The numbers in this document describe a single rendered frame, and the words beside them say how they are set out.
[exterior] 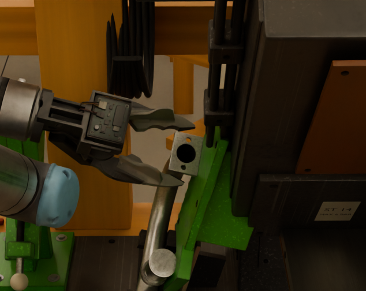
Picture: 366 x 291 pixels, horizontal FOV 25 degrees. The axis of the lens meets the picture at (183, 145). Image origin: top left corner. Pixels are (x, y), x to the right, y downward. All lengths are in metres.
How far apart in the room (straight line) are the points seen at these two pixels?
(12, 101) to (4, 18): 0.41
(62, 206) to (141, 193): 2.28
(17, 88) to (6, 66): 3.37
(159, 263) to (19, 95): 0.28
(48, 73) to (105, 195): 0.25
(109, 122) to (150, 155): 2.48
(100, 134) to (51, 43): 0.35
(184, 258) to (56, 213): 0.19
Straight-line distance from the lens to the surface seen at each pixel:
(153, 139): 3.66
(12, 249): 1.33
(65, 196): 1.01
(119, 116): 1.07
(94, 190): 1.50
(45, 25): 1.37
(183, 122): 1.14
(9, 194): 0.94
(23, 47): 1.49
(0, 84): 1.09
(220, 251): 1.45
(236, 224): 1.09
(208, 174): 1.04
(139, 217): 1.57
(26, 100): 1.08
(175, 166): 1.12
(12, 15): 1.47
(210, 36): 0.82
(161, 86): 4.14
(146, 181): 1.12
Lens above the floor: 1.76
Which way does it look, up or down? 29 degrees down
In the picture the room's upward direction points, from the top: straight up
